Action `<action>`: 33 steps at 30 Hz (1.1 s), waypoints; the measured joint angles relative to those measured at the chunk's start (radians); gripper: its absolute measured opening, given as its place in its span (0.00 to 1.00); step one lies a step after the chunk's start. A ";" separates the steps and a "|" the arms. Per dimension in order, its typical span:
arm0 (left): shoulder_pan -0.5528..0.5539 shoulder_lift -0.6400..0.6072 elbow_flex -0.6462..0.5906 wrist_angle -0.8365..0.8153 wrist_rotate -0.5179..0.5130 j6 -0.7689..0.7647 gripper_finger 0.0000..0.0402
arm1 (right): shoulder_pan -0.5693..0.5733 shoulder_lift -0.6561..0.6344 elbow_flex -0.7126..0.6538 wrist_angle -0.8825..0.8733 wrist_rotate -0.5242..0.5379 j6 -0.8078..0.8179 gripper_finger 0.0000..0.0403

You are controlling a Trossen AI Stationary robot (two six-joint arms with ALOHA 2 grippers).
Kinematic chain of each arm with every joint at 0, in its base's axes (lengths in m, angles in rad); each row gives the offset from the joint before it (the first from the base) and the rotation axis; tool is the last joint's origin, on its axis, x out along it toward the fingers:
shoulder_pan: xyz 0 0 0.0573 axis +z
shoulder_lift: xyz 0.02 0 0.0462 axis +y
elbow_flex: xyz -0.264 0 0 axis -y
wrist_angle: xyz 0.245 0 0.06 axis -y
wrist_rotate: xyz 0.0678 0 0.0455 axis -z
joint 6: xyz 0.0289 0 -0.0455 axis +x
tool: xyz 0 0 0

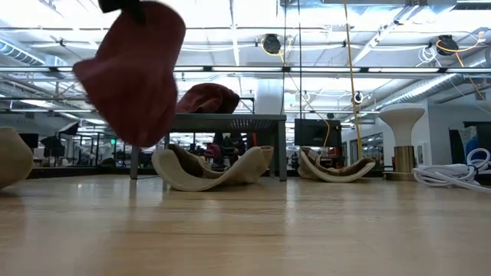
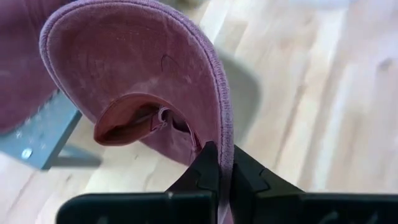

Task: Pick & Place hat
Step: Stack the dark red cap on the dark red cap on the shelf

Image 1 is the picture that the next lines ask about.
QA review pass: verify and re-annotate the maroon baseball cap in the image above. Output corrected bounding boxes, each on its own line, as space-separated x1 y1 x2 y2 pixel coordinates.
72 0 187 149
175 82 241 115

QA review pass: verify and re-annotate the olive khaki baseball cap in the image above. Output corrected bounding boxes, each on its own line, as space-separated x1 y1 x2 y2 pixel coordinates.
0 126 35 191

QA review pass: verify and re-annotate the beige baseball cap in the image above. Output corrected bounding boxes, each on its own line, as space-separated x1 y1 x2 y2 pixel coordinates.
150 143 275 192
297 146 377 183

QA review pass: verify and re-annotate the black background monitor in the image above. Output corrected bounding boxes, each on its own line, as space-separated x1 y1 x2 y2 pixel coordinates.
294 118 343 148

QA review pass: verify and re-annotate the white mushroom table lamp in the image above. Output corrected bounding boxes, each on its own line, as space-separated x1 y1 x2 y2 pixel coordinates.
377 102 427 182

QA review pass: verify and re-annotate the black ceiling cable reel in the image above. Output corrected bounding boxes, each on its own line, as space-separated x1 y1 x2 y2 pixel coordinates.
437 34 460 57
262 33 282 55

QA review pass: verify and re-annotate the thin black hanging cable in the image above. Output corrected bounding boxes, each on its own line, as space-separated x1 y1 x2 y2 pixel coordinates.
297 0 303 120

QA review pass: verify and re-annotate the black aluminium table frame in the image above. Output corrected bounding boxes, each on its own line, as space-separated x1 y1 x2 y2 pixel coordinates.
26 164 396 180

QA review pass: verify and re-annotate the yellow hanging cable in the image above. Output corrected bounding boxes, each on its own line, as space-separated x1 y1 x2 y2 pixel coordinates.
342 0 364 160

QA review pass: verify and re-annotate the silver ventilation duct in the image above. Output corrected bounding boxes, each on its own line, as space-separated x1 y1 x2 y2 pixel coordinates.
374 49 491 112

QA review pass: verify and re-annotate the white charger cable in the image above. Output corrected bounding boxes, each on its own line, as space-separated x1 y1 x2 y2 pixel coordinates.
412 147 491 195

